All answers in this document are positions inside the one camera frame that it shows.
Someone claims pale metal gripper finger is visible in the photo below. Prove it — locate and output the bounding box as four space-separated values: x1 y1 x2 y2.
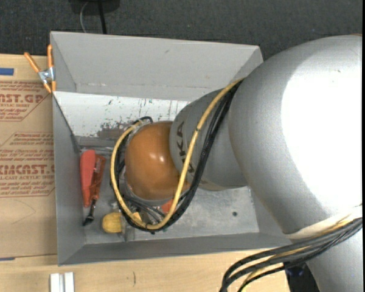
123 225 136 243

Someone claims orange-red flat piece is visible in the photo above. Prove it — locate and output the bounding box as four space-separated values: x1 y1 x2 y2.
160 198 175 214

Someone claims yellow toy lemon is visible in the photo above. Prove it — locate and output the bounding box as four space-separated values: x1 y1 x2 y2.
102 212 123 234

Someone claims small black tool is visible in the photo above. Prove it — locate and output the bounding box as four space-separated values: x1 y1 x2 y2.
82 198 97 227

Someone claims brown cardboard board red print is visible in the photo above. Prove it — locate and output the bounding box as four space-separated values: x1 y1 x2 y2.
0 52 59 260

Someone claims grey metal bin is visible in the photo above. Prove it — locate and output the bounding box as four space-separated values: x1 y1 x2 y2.
49 31 293 266

